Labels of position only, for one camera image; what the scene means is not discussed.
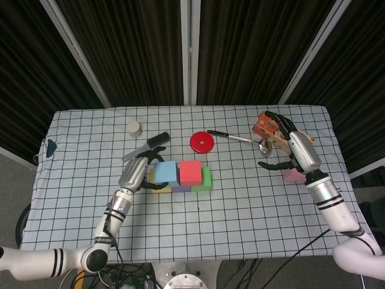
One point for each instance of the white partition frame post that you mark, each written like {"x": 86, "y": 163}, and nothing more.
{"x": 78, "y": 57}
{"x": 190, "y": 51}
{"x": 312, "y": 54}

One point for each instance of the light blue checkered tablecloth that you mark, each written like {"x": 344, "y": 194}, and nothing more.
{"x": 210, "y": 228}

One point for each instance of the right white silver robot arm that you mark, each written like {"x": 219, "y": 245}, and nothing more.
{"x": 337, "y": 210}

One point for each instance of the light blue foam cube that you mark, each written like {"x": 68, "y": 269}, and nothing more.
{"x": 165, "y": 174}

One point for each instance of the orange biscuit carton box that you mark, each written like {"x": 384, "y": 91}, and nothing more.
{"x": 266, "y": 126}

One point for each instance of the grey brush with black bristles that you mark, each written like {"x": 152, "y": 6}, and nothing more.
{"x": 158, "y": 140}

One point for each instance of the red round plastic lid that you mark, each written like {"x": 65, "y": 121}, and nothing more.
{"x": 201, "y": 142}

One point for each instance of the dark blue cloth clip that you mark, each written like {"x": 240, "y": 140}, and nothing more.
{"x": 51, "y": 148}

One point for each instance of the dark pleated partition panel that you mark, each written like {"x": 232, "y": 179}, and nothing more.
{"x": 132, "y": 51}
{"x": 27, "y": 75}
{"x": 252, "y": 51}
{"x": 361, "y": 84}

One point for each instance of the purple foam cube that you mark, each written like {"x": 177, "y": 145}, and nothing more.
{"x": 180, "y": 189}

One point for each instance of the red foam cube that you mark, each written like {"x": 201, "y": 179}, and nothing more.
{"x": 190, "y": 173}

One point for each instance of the yellow foam cube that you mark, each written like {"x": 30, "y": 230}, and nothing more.
{"x": 162, "y": 190}

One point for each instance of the pink foam cube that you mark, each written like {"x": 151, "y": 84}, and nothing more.
{"x": 291, "y": 177}

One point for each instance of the yellow floor tape strip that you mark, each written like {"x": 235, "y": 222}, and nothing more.
{"x": 80, "y": 275}

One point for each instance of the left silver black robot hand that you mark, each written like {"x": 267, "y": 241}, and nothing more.
{"x": 132, "y": 174}

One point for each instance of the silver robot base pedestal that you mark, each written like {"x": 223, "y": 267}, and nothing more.
{"x": 185, "y": 275}

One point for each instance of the green foam cube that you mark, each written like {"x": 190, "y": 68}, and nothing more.
{"x": 206, "y": 180}

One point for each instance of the small white round jar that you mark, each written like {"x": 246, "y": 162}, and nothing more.
{"x": 134, "y": 129}

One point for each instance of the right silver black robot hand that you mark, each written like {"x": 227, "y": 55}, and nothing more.
{"x": 303, "y": 150}

